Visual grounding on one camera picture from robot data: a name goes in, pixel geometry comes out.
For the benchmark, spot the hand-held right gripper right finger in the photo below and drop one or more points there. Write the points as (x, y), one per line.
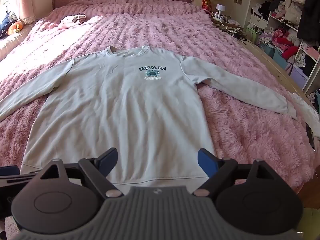
(205, 158)

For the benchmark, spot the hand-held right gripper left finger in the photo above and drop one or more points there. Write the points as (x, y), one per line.
(111, 156)

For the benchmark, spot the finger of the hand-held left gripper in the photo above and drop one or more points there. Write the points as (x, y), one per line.
(15, 177)

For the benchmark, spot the white printed sweatshirt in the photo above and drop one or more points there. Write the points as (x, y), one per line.
(125, 105)

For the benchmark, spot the folded pink and white clothes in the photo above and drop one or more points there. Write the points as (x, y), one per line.
(71, 21)

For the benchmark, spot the pink fluffy blanket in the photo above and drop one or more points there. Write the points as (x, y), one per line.
(225, 55)

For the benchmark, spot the white cloth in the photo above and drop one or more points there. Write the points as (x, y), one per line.
(308, 115)

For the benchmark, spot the cream window seat cushion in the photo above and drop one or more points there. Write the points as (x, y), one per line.
(12, 45)

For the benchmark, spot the green storage bin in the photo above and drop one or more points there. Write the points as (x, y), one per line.
(253, 33)

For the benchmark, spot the orange plush toy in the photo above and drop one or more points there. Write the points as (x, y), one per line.
(15, 28)

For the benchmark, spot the small white table lamp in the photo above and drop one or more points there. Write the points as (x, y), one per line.
(219, 8)

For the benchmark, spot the dark blue patterned pillow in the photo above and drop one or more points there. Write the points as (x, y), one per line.
(5, 25)

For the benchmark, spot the red snack bag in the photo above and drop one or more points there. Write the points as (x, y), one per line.
(206, 4)

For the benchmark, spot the white open wardrobe shelf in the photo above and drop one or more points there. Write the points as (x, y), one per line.
(272, 17)

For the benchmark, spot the pink curtain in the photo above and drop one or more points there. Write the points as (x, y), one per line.
(23, 0)

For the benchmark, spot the hanging white coat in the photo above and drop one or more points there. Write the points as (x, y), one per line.
(295, 2)

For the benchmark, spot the hanging black coat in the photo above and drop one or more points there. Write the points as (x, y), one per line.
(311, 12)

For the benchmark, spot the wall socket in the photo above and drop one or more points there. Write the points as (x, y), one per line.
(238, 1)

